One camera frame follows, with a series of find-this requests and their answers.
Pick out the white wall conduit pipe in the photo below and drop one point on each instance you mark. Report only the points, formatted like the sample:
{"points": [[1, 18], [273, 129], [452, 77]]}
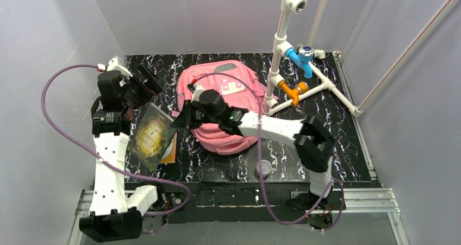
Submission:
{"points": [[408, 52]]}

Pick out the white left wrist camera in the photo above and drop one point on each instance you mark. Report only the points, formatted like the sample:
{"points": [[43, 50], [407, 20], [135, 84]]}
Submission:
{"points": [[115, 64]]}

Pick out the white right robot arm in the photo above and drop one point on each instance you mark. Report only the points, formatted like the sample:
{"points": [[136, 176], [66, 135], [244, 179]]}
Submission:
{"points": [[312, 141]]}

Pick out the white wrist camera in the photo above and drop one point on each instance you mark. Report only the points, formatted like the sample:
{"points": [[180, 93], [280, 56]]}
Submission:
{"points": [[196, 89], [115, 64]]}

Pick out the blue pipe valve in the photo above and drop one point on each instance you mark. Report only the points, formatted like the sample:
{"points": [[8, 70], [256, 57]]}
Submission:
{"points": [[302, 56]]}

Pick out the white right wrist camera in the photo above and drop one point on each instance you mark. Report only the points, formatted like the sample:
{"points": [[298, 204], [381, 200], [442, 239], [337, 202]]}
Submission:
{"points": [[196, 89]]}

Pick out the green gold book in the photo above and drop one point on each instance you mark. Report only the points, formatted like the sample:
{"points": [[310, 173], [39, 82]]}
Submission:
{"points": [[152, 137]]}

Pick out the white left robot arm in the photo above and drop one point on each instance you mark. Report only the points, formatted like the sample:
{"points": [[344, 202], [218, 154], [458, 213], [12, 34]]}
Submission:
{"points": [[112, 216]]}

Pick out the orange pipe fitting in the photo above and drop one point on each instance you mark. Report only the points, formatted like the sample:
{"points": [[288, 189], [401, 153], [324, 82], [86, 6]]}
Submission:
{"points": [[293, 94]]}

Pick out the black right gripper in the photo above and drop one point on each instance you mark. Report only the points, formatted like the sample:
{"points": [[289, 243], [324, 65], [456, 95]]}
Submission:
{"points": [[190, 113]]}

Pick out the white PVC pipe frame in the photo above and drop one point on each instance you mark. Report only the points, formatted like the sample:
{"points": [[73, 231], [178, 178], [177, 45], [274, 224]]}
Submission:
{"points": [[279, 95]]}

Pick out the aluminium frame rail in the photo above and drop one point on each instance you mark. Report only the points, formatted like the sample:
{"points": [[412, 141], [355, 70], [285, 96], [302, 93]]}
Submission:
{"points": [[357, 200]]}

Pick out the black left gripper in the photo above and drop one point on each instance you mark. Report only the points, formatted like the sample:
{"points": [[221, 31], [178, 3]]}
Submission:
{"points": [[143, 83]]}

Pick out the orange picture book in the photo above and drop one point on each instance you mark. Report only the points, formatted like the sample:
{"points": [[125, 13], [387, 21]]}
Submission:
{"points": [[169, 156]]}

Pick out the pink student backpack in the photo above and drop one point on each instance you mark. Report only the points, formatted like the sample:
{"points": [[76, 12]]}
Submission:
{"points": [[233, 81]]}

